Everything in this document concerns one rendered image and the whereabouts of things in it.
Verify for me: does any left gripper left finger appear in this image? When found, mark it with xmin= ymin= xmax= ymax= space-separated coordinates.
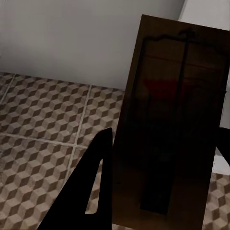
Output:
xmin=37 ymin=127 xmax=113 ymax=230

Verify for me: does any mousetrap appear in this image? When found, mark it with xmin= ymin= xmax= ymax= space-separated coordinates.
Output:
xmin=112 ymin=14 xmax=230 ymax=230

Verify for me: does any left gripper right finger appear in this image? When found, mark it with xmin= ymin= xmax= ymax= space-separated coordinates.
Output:
xmin=216 ymin=127 xmax=230 ymax=165

